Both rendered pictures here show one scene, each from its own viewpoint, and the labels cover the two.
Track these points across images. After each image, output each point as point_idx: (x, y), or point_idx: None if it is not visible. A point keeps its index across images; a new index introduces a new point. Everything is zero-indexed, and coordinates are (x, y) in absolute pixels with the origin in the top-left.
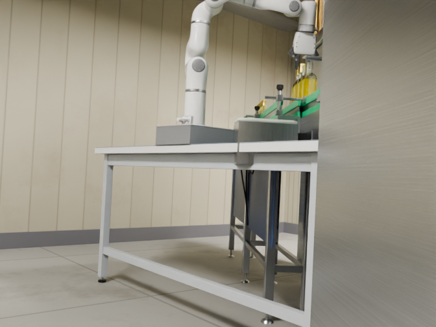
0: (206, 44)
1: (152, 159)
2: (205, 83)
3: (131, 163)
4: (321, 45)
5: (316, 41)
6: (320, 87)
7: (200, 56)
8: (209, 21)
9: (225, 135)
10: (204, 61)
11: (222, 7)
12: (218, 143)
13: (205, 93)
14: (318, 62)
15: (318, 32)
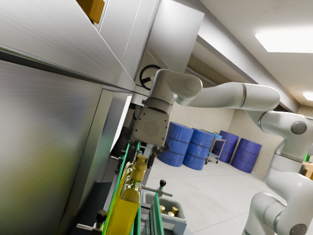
0: (265, 176)
1: None
2: (247, 219)
3: None
4: (83, 80)
5: (97, 68)
6: (49, 201)
7: (283, 198)
8: (275, 148)
9: None
10: (255, 193)
11: (267, 126)
12: (190, 231)
13: (244, 231)
14: (59, 133)
15: (108, 47)
